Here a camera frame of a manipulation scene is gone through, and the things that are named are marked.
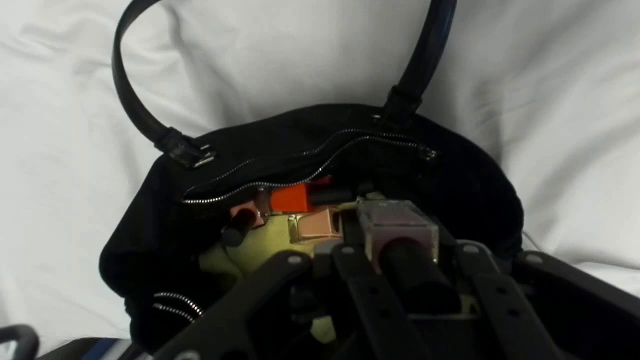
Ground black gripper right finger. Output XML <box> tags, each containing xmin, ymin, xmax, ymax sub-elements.
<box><xmin>452</xmin><ymin>238</ymin><xmax>640</xmax><ymax>360</ymax></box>

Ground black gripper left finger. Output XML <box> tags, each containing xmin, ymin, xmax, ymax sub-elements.
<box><xmin>150</xmin><ymin>241</ymin><xmax>431</xmax><ymax>360</ymax></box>

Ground pale pink nail polish bottle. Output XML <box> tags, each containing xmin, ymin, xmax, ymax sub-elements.
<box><xmin>355</xmin><ymin>198</ymin><xmax>463</xmax><ymax>317</ymax></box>

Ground peach nail polish bottle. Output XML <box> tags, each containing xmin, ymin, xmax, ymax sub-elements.
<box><xmin>294</xmin><ymin>209</ymin><xmax>344</xmax><ymax>244</ymax></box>

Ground orange-red nail polish bottle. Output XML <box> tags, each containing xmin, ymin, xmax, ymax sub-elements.
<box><xmin>267</xmin><ymin>180</ymin><xmax>355</xmax><ymax>217</ymax></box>

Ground nude beige nail polish bottle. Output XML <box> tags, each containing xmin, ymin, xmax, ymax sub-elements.
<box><xmin>222</xmin><ymin>201</ymin><xmax>269</xmax><ymax>247</ymax></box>

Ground yellow cloth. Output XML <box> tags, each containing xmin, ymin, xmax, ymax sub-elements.
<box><xmin>197</xmin><ymin>213</ymin><xmax>347</xmax><ymax>349</ymax></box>

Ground white tablecloth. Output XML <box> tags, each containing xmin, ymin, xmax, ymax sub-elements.
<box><xmin>0</xmin><ymin>0</ymin><xmax>640</xmax><ymax>342</ymax></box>

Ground black handbag with strap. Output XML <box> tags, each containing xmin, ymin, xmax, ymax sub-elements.
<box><xmin>98</xmin><ymin>0</ymin><xmax>525</xmax><ymax>360</ymax></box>

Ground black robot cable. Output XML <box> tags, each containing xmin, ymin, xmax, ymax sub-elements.
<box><xmin>0</xmin><ymin>324</ymin><xmax>42</xmax><ymax>360</ymax></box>

